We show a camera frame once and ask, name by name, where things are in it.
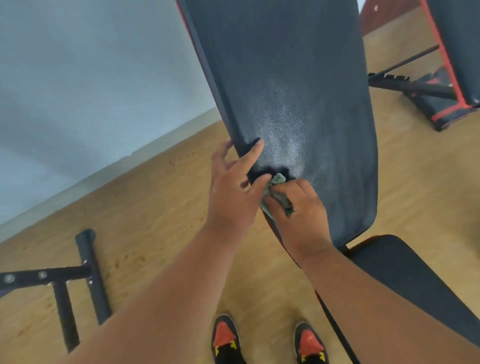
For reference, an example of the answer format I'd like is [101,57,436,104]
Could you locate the person's right hand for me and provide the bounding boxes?
[264,179,335,263]

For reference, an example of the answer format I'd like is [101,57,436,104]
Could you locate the person's left hand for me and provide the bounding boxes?
[204,138,273,243]

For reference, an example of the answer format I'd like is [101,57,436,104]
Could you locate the green cleaning cloth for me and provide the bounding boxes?
[259,172,294,220]

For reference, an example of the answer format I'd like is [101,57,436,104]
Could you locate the black weight bench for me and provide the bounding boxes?
[175,0,480,364]
[367,0,480,132]

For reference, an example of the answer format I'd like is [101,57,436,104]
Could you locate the person's left forearm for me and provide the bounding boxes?
[63,223,241,364]

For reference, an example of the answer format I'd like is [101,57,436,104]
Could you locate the person's right forearm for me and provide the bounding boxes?
[299,245,480,364]

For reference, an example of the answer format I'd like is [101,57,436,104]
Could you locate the red black right shoe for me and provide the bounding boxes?
[293,320,330,364]

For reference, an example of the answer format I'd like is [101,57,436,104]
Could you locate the red black shoe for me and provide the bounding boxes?
[293,320,330,364]
[211,314,242,364]

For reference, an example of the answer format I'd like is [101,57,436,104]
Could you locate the red black left shoe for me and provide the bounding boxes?
[211,314,242,364]

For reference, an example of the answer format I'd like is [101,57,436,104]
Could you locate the black trousers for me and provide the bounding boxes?
[216,344,329,364]

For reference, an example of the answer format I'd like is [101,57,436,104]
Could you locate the red-brown wooden door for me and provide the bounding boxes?
[358,0,427,37]

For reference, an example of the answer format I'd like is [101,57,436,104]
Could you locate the black metal frame with bolts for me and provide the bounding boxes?
[0,228,112,353]

